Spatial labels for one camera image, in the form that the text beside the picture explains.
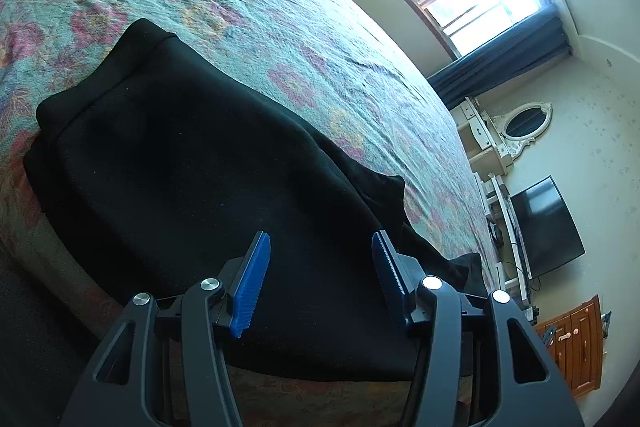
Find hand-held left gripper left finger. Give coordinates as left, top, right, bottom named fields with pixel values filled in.
left=60, top=231, right=272, bottom=427

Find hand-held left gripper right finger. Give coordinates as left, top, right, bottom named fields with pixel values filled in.
left=371, top=229, right=586, bottom=427

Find black pants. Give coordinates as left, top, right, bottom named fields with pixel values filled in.
left=22, top=18, right=483, bottom=383

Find white television stand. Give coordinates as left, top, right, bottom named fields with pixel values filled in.
left=472, top=172, right=533, bottom=308

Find black television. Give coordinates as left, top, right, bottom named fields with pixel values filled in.
left=509, top=175, right=586, bottom=280

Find white vanity dresser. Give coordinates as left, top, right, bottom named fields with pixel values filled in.
left=457, top=96, right=516, bottom=168

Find oval vanity mirror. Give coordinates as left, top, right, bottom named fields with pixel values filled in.
left=487, top=102, right=553, bottom=158

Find wooden cabinet door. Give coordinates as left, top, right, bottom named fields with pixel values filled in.
left=535, top=294, right=606, bottom=400

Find dark blue curtain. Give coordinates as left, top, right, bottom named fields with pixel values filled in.
left=427, top=14, right=573, bottom=110

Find bed with floral cover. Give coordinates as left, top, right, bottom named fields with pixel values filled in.
left=0, top=0, right=506, bottom=427

